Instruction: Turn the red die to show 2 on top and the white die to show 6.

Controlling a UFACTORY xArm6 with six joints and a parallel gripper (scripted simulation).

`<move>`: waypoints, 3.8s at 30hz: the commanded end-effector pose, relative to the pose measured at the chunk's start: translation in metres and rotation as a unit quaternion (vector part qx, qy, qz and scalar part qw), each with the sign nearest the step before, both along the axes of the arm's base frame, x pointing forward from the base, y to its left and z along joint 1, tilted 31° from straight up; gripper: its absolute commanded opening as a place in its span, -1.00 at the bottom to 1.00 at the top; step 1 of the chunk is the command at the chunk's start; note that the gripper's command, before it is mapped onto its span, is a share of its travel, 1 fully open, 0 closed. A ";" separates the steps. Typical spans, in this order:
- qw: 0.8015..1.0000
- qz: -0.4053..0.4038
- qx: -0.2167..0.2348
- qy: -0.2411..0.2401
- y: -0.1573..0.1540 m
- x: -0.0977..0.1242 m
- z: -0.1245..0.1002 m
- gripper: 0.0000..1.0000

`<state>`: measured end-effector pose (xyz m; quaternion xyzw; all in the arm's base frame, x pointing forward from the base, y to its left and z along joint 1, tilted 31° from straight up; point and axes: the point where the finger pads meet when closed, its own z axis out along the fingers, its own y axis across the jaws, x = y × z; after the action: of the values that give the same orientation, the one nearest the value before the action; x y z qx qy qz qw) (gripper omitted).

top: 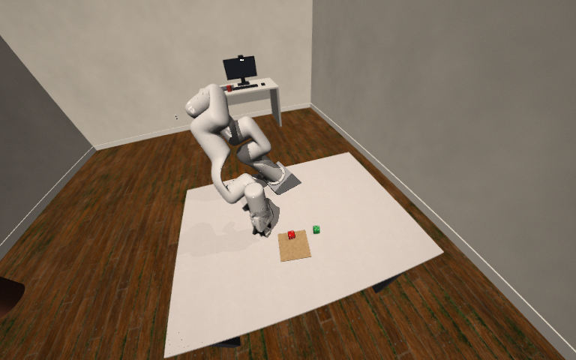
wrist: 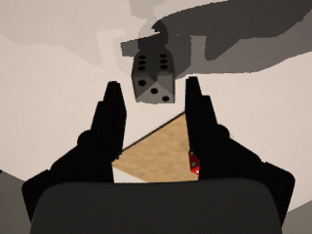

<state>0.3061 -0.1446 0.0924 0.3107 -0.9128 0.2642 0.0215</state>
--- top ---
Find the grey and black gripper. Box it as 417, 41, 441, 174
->
250, 204, 273, 236

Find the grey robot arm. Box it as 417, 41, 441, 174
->
185, 84, 285, 217

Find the tan mat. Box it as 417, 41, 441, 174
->
278, 230, 311, 262

